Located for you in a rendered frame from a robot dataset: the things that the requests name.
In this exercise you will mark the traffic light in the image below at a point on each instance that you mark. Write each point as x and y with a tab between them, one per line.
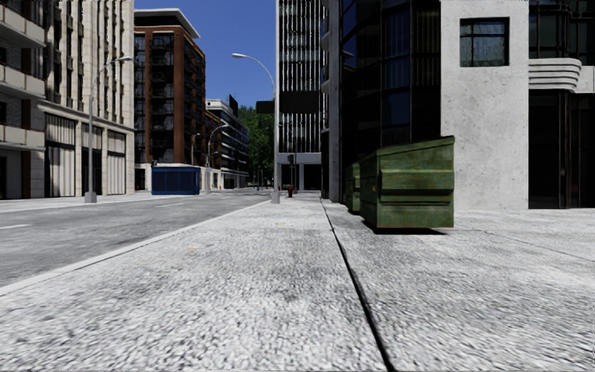
292	162

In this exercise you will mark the grey street lamp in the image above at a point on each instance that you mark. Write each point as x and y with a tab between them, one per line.
192	149
90	153
275	153
208	158

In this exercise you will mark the green dumpster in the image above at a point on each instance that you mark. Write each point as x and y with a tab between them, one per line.
352	188
409	186

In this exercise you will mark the trees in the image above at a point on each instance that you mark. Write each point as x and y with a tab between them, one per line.
258	139

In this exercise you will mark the pale glass building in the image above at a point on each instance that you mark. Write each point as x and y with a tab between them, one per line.
230	139

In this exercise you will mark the glass tower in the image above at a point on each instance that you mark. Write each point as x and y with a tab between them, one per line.
300	69

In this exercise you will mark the blue booth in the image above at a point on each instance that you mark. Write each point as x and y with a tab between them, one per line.
175	180

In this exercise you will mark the red brick building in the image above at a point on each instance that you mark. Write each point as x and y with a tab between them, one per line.
169	93

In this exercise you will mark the pale concrete building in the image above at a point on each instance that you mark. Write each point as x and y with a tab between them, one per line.
488	116

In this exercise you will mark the pale stone building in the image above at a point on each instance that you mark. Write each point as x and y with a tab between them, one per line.
88	93

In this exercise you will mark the brick building with balconies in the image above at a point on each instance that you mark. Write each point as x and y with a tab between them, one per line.
21	102

